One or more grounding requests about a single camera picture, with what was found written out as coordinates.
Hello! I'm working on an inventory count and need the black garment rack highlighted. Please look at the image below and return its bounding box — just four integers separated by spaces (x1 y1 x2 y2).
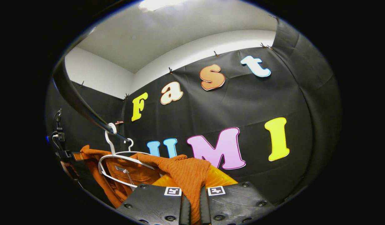
52 61 131 143

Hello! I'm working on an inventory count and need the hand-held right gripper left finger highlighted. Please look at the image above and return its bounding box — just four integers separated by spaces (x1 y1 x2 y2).
117 173 192 225

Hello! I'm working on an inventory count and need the orange corduroy jacket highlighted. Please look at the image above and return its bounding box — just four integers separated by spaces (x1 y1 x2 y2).
80 145 212 225

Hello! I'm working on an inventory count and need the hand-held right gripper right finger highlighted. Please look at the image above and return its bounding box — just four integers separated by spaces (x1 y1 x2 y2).
199 165 277 225

